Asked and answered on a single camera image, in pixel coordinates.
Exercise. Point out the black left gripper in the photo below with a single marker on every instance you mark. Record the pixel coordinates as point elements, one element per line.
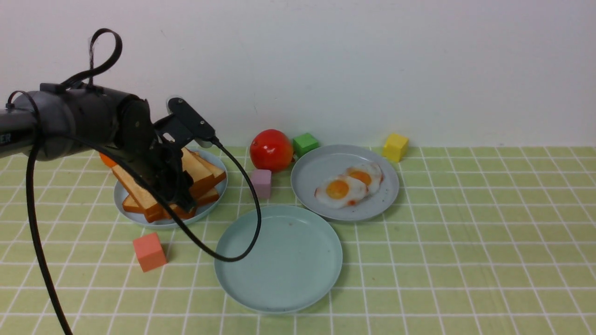
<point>154,159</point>

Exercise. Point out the toast slice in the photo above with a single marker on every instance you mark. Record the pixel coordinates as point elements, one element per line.
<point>204,174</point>
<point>140,195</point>
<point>209,197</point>
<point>130,205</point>

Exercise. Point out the fried egg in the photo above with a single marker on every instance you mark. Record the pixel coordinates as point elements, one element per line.
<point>369,173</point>
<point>341,191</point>

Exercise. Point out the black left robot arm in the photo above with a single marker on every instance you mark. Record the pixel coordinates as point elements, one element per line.
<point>68,122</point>

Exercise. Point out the blue plate with bread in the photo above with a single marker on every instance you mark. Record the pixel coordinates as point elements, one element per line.
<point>120,194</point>

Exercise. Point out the salmon red cube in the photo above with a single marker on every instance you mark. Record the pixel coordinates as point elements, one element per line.
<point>149,252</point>

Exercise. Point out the orange fruit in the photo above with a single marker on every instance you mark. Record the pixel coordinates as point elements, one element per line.
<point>107,161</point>

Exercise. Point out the pink cube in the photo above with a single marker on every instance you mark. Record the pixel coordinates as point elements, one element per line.
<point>262,183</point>

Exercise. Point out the red tomato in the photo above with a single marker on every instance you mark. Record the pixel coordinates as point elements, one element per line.
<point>271,150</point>

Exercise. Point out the green cube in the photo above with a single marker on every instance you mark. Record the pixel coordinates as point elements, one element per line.
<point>304,143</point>

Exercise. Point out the grey plate with eggs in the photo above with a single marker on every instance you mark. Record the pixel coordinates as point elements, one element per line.
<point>323,163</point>

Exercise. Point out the light blue front plate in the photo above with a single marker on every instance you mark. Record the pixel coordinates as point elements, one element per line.
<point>295,262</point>

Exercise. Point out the yellow cube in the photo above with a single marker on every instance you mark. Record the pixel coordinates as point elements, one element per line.
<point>395,147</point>

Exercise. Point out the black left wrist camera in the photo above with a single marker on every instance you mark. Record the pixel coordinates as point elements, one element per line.
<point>184,125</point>

